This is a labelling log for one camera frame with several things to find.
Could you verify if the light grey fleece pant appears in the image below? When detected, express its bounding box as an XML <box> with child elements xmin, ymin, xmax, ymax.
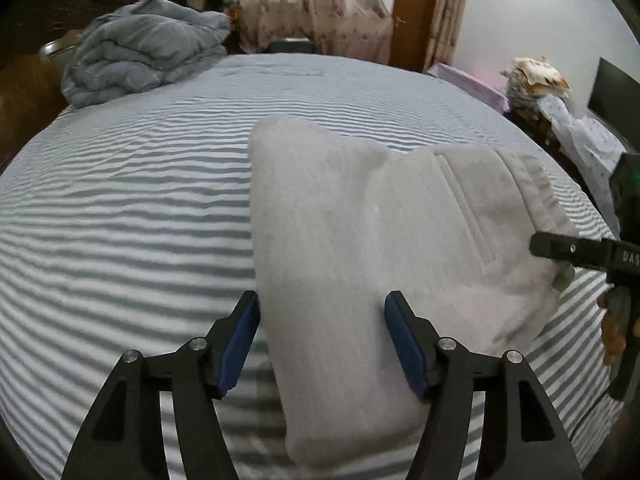
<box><xmin>248</xmin><ymin>116</ymin><xmax>576</xmax><ymax>470</ymax></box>

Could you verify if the person's right hand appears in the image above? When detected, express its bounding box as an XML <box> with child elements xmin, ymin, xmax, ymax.
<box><xmin>597</xmin><ymin>287</ymin><xmax>630</xmax><ymax>367</ymax></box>

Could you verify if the pile of clothes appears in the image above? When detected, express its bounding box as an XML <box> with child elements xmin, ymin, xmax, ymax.
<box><xmin>500</xmin><ymin>58</ymin><xmax>626</xmax><ymax>217</ymax></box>

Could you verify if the grey striped bed sheet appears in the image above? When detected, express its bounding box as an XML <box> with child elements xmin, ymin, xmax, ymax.
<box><xmin>1</xmin><ymin>54</ymin><xmax>620</xmax><ymax>479</ymax></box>

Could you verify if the lilac cloth covered furniture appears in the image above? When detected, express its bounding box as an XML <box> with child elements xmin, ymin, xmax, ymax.
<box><xmin>426</xmin><ymin>63</ymin><xmax>510</xmax><ymax>114</ymax></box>

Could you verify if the brown striped curtain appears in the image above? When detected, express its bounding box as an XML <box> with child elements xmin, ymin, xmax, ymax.
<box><xmin>423</xmin><ymin>0</ymin><xmax>465</xmax><ymax>72</ymax></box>

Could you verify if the brown wooden door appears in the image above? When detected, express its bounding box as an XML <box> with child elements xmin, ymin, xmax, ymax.
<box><xmin>388</xmin><ymin>0</ymin><xmax>436</xmax><ymax>73</ymax></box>

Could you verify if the pink floral curtain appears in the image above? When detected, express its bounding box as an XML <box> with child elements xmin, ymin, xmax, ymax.
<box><xmin>238</xmin><ymin>0</ymin><xmax>393</xmax><ymax>65</ymax></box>

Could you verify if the folded grey blue blanket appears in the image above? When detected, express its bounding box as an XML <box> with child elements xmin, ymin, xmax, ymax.
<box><xmin>61</xmin><ymin>0</ymin><xmax>231</xmax><ymax>108</ymax></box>

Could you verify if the dark wooden headboard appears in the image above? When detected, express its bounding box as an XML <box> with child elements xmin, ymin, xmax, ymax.
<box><xmin>1</xmin><ymin>0</ymin><xmax>137</xmax><ymax>167</ymax></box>

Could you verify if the black wall television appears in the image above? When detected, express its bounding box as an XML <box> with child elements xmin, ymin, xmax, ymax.
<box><xmin>588</xmin><ymin>58</ymin><xmax>640</xmax><ymax>151</ymax></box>

